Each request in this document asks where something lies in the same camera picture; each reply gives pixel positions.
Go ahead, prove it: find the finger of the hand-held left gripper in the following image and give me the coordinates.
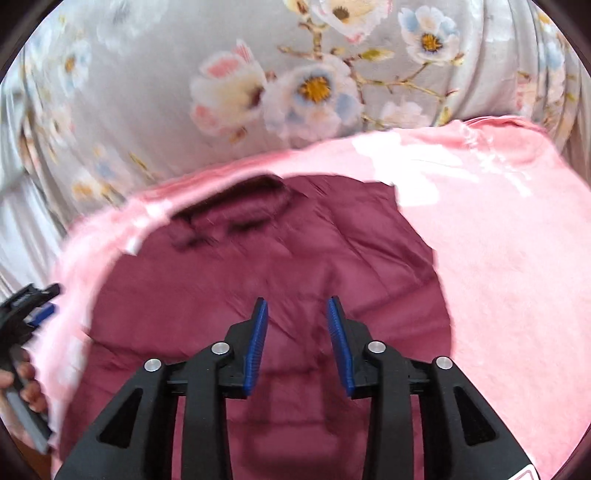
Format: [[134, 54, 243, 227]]
[[25, 303, 59, 329], [11, 282, 62, 303]]

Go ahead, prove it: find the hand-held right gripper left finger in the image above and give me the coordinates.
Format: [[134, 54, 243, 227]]
[[54, 298, 269, 480]]

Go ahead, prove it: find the grey floral sheet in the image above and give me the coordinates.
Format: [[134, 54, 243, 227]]
[[0, 0, 587, 296]]

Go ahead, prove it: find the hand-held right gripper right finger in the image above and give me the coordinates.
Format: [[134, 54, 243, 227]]
[[326, 295, 539, 480]]

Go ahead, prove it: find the pink blanket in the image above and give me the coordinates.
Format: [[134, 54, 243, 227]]
[[39, 117, 591, 480]]

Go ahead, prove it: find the person's left hand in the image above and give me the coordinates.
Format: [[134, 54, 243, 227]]
[[0, 359, 48, 414]]

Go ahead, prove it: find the maroon quilted jacket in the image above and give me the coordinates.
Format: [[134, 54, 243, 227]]
[[60, 173, 455, 480]]

